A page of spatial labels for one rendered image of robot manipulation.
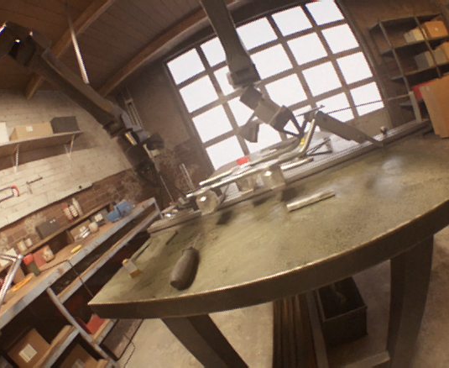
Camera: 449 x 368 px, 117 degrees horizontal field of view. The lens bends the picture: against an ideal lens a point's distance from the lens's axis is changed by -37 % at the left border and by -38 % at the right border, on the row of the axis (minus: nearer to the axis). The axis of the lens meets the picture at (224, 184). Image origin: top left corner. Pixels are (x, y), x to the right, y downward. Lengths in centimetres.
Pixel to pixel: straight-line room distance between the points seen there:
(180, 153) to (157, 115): 78
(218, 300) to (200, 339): 30
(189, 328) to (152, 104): 371
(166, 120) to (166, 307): 360
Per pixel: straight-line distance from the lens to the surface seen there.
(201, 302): 34
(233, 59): 57
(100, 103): 70
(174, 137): 378
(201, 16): 342
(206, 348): 64
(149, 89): 404
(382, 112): 417
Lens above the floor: 105
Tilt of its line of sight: 10 degrees down
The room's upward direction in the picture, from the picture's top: 24 degrees counter-clockwise
